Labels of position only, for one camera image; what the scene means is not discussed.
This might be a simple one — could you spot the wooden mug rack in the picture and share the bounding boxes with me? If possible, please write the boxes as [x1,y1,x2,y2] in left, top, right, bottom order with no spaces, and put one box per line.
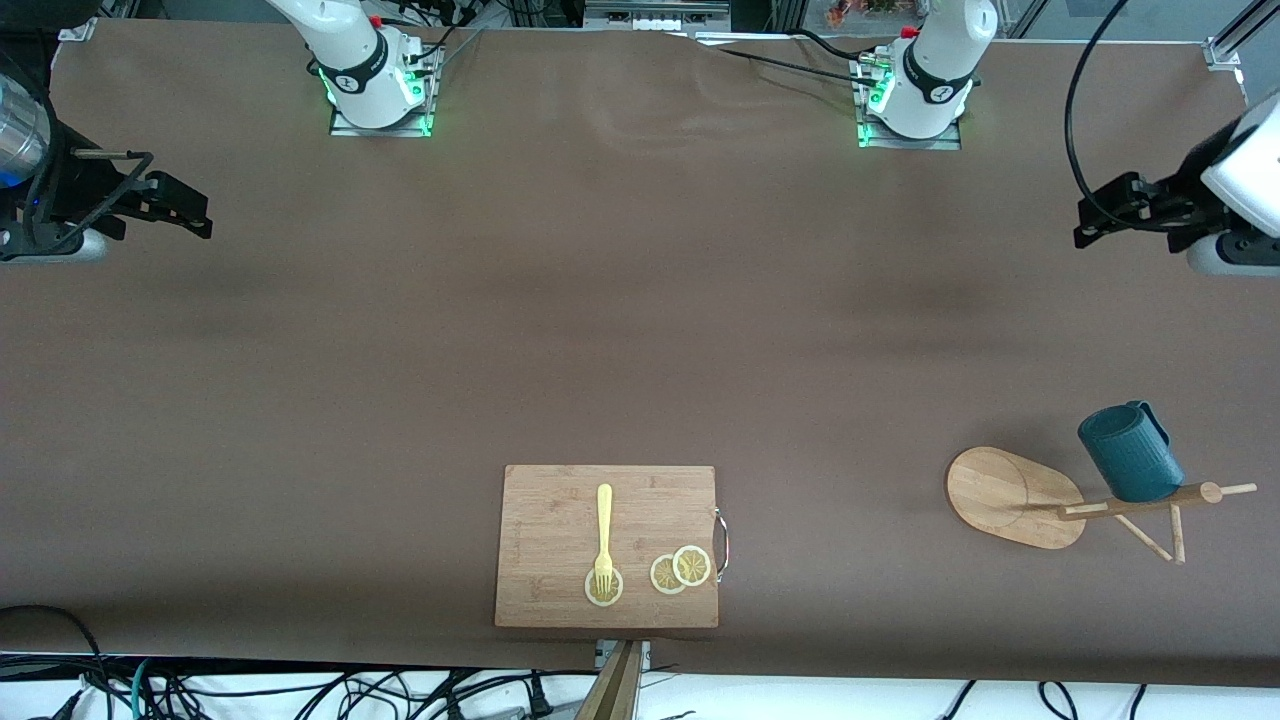
[946,446,1259,566]

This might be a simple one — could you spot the thick black looped cable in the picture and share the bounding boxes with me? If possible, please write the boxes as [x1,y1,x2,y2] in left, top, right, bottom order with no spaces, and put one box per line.
[0,605,106,720]

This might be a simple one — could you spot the colourful snack packet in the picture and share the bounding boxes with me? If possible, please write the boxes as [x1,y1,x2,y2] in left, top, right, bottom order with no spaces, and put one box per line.
[825,0,926,27]

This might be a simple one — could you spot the grey power strip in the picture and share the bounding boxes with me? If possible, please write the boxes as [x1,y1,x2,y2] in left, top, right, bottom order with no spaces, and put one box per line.
[585,0,731,31]

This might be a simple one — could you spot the teal ribbed cup yellow inside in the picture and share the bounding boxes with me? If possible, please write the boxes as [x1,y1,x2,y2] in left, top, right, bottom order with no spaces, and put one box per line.
[1077,400,1186,503]

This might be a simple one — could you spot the short black table cable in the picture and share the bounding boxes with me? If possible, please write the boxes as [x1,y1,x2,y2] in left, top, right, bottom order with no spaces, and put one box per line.
[795,28,881,63]

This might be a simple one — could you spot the wooden cutting board metal handle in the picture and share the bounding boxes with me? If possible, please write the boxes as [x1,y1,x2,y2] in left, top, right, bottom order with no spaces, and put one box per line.
[494,464,730,630]

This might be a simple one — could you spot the teal cable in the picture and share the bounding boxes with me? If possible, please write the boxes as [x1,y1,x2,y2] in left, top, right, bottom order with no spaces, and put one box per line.
[128,658,161,720]

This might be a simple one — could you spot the yellow plastic fork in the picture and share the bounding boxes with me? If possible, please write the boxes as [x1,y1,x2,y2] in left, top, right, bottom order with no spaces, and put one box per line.
[593,484,615,593]

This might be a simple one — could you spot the long black table cable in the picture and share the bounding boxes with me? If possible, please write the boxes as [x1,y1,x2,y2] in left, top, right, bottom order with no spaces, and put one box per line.
[700,30,891,101]

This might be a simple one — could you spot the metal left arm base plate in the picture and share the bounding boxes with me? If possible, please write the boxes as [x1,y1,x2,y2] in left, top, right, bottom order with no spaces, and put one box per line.
[856,50,963,151]

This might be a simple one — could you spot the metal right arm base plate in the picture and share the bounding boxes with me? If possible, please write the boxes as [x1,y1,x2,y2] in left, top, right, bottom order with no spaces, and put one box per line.
[330,40,435,138]

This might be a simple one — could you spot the black cable tangle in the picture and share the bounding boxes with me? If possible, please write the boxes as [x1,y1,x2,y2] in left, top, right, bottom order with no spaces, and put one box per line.
[150,665,601,720]

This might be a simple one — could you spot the aluminium frame profile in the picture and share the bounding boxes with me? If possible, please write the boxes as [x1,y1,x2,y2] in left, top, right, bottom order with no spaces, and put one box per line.
[1203,0,1280,71]

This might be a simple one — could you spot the wooden strip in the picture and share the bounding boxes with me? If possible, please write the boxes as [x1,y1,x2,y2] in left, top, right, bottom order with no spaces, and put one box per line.
[578,642,643,720]

